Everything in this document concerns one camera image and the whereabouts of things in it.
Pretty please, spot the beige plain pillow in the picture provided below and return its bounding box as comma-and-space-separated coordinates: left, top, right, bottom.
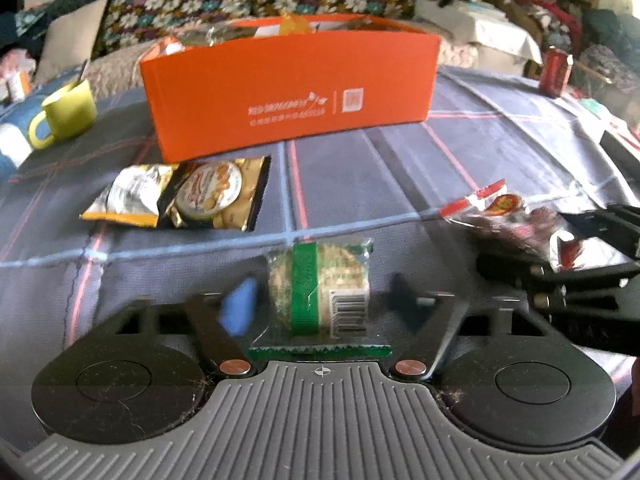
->
34, 0, 108, 86

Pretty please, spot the red clear candy bag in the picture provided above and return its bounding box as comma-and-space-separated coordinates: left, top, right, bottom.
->
439, 180, 632, 272

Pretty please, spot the silver yellow snack packet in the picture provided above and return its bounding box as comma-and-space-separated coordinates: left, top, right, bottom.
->
80, 164, 179, 228

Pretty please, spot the orange cardboard box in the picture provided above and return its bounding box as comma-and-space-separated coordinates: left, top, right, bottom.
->
139, 14, 440, 162

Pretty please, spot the green cracker pack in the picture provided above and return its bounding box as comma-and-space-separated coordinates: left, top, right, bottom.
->
248, 236, 392, 361

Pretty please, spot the red soda can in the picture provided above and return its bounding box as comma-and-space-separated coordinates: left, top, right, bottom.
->
539, 47, 574, 98

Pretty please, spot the left floral cushion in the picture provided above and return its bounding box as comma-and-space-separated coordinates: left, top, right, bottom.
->
99, 0, 250, 53

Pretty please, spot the black gold cookie packet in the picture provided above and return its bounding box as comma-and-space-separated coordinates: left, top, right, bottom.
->
157, 156, 271, 232

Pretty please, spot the blue white blanket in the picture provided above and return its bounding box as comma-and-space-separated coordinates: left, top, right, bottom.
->
0, 66, 80, 182

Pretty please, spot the yellow-green mug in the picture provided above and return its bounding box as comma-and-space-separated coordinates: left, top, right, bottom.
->
27, 79, 98, 150

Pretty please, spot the small orange white bottle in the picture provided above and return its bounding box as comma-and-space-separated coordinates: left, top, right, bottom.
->
6, 72, 30, 103

